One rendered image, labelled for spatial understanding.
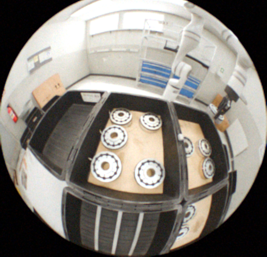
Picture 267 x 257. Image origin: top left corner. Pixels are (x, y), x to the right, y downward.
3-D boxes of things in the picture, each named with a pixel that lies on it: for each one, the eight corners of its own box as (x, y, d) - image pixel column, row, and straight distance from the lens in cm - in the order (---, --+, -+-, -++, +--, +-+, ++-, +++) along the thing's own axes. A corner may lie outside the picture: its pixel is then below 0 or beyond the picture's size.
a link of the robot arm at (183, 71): (194, 68, 55) (182, 90, 59) (180, 60, 58) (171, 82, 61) (190, 66, 46) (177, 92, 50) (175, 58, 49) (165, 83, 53)
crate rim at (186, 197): (167, 104, 42) (169, 100, 41) (206, 115, 60) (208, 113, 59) (178, 201, 27) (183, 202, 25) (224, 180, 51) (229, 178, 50)
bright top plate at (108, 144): (106, 123, 34) (106, 122, 33) (130, 129, 32) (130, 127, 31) (97, 144, 30) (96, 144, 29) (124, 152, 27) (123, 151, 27)
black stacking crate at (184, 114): (161, 116, 47) (169, 101, 41) (197, 124, 64) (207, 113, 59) (164, 195, 35) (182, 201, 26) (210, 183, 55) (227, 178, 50)
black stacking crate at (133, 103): (111, 108, 47) (109, 91, 41) (160, 116, 47) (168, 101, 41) (84, 183, 35) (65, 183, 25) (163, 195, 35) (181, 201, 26)
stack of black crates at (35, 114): (46, 120, 222) (36, 105, 206) (52, 124, 193) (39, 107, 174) (36, 134, 224) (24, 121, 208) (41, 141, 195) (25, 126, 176)
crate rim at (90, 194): (109, 94, 42) (109, 90, 40) (167, 104, 42) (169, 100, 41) (69, 183, 27) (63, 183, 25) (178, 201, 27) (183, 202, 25)
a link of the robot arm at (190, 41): (186, 34, 59) (202, 40, 56) (174, 71, 60) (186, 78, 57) (179, 29, 51) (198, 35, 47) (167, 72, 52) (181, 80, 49)
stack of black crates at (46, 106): (65, 112, 192) (55, 94, 174) (73, 115, 169) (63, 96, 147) (53, 125, 186) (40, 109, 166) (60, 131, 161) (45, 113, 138)
